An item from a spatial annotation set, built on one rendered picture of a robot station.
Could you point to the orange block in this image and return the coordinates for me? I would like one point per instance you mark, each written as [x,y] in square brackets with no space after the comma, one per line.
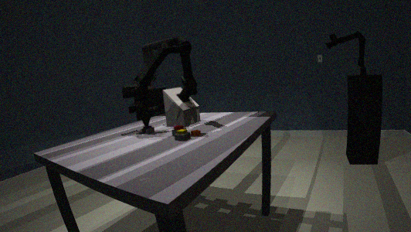
[195,133]

